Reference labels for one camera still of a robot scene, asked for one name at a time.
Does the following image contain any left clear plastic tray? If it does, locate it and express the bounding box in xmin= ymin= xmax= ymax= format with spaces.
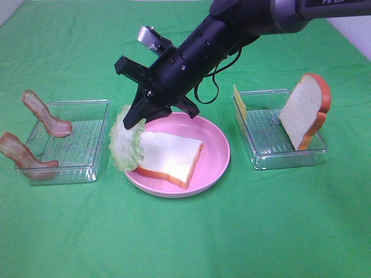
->
xmin=14 ymin=100 xmax=112 ymax=185

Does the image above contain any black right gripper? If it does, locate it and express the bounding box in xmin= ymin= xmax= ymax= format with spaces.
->
xmin=114 ymin=47 xmax=216 ymax=130

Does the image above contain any clear plastic tray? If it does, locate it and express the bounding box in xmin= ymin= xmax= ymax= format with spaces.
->
xmin=232 ymin=89 xmax=328 ymax=170
xmin=14 ymin=100 xmax=112 ymax=185

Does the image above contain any bread slice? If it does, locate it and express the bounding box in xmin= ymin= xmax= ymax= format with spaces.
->
xmin=279 ymin=73 xmax=331 ymax=151
xmin=136 ymin=131 xmax=203 ymax=189

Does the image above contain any pink round plate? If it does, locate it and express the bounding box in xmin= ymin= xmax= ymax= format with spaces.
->
xmin=125 ymin=112 xmax=230 ymax=198

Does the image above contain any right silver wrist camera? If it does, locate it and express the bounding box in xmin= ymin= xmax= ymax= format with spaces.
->
xmin=137 ymin=26 xmax=174 ymax=56

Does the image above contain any green tablecloth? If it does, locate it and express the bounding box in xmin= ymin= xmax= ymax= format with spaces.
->
xmin=1 ymin=1 xmax=370 ymax=277

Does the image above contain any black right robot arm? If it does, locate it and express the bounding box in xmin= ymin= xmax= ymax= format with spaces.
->
xmin=115 ymin=1 xmax=370 ymax=129

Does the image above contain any bacon strip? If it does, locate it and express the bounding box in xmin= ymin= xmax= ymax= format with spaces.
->
xmin=21 ymin=90 xmax=72 ymax=138
xmin=1 ymin=132 xmax=59 ymax=181

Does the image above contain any right clear plastic tray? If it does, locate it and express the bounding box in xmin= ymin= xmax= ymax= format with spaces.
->
xmin=232 ymin=89 xmax=328 ymax=170

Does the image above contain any green lettuce leaf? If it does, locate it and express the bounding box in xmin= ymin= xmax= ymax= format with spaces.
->
xmin=109 ymin=104 xmax=145 ymax=172

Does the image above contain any yellow cheese slice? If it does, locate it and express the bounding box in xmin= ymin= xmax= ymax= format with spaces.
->
xmin=234 ymin=84 xmax=247 ymax=122

